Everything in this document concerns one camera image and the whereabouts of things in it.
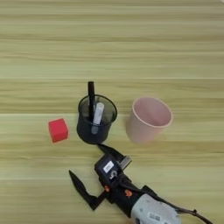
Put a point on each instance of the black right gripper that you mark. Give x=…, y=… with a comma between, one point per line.
x=125, y=198

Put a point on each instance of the red foam cube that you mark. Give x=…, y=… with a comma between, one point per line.
x=58, y=130

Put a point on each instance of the pink plastic cup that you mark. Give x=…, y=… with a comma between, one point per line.
x=140, y=131

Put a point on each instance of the black marker pen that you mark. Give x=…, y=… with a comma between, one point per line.
x=91, y=93

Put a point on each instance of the black mesh pen holder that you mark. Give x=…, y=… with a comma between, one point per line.
x=84, y=131

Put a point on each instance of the white marker pen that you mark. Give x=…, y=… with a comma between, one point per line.
x=98, y=115

